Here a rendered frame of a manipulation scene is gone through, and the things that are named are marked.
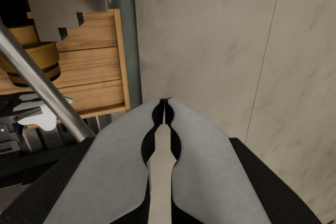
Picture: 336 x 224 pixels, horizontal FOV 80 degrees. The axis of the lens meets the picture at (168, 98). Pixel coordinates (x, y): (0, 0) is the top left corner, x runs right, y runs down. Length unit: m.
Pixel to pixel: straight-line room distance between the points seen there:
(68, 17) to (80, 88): 0.32
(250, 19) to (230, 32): 0.20
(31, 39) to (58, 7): 0.06
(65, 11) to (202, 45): 1.49
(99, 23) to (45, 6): 0.25
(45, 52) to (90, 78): 0.27
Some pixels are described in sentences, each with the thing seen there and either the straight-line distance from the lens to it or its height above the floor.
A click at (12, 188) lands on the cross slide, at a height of 0.97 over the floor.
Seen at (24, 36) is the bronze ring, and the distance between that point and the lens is 0.37.
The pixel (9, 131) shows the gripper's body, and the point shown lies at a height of 1.11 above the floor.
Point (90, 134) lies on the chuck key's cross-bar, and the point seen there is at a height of 1.33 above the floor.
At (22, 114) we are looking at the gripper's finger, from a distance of 0.41.
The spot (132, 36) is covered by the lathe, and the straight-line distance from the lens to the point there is 0.96.
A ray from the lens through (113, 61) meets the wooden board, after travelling 0.61.
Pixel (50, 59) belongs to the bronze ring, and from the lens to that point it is 0.37.
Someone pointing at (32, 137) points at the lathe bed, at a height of 0.86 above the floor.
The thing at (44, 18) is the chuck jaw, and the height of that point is 1.11.
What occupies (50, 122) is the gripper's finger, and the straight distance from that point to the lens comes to 0.44.
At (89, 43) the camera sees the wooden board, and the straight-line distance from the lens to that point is 0.59.
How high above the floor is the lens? 1.46
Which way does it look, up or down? 54 degrees down
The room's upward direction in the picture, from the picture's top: 142 degrees clockwise
